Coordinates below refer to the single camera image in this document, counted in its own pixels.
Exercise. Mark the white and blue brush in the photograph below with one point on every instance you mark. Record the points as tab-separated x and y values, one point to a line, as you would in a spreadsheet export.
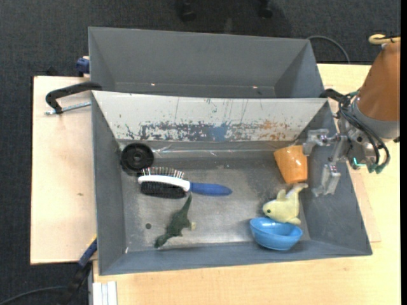
165	183

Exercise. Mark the black round wheel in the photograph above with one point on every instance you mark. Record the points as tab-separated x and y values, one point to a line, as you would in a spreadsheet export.
137	157

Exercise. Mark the dark green toy dinosaur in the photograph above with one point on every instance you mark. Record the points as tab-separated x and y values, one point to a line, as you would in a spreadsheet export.
178	222

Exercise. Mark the blue bowl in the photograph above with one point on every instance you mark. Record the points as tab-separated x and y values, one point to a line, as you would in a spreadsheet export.
273	235

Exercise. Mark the yellow plush dolphin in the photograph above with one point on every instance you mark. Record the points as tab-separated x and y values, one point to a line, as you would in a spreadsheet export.
284	209

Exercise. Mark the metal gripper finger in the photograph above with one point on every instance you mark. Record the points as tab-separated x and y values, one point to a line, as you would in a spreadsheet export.
318	137
330	178

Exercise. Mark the orange cup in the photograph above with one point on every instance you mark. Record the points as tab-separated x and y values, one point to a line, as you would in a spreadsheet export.
291	164

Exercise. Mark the grey metal bin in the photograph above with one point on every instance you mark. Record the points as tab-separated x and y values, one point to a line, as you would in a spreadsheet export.
216	208

